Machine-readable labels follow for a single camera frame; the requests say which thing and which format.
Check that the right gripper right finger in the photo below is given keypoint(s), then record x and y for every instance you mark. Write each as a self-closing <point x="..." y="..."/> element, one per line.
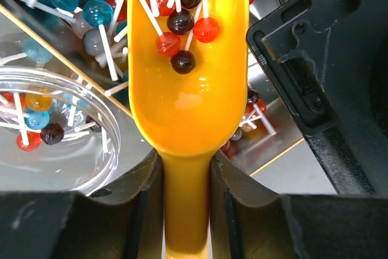
<point x="248" y="220"/>

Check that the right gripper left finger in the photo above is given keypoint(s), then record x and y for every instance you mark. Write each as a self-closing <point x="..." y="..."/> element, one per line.
<point x="124" y="219"/>

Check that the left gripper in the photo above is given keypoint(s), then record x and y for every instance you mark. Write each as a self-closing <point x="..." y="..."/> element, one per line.
<point x="327" y="59"/>

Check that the clear plastic cup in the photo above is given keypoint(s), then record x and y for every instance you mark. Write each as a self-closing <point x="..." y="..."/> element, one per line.
<point x="56" y="133"/>

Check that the yellow plastic scoop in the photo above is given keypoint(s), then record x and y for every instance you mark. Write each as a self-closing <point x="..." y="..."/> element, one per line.
<point x="187" y="118"/>

